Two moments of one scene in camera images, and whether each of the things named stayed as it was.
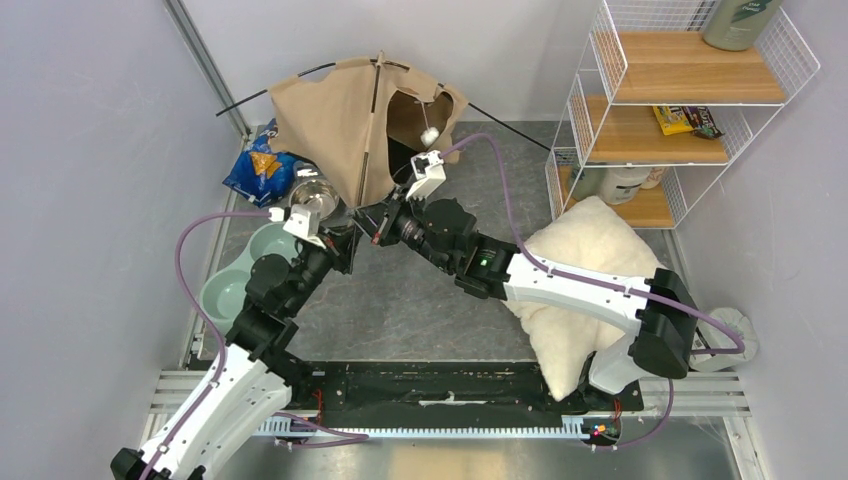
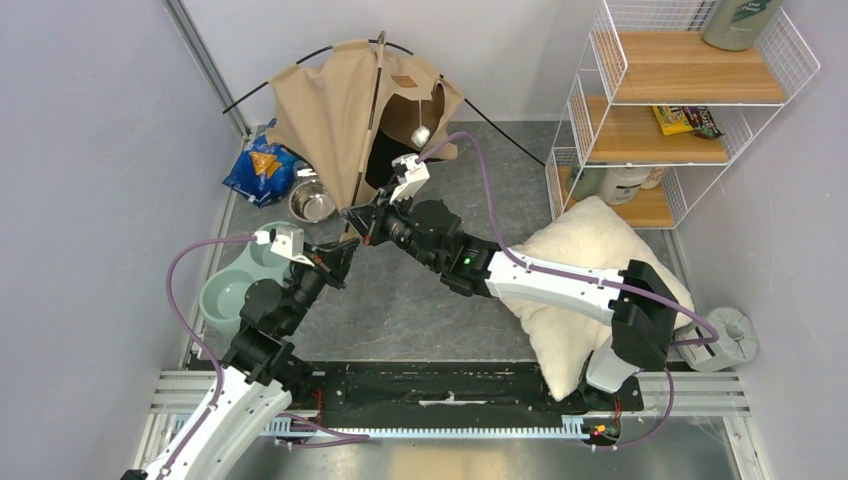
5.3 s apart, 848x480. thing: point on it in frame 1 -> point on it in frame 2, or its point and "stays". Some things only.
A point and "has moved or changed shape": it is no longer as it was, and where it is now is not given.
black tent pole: [403, 66] has moved or changed shape
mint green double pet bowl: [224, 291] stays
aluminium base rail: [709, 394] stays
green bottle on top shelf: [734, 25] stays
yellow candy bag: [673, 119] stays
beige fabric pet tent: [364, 124] has moved or changed shape
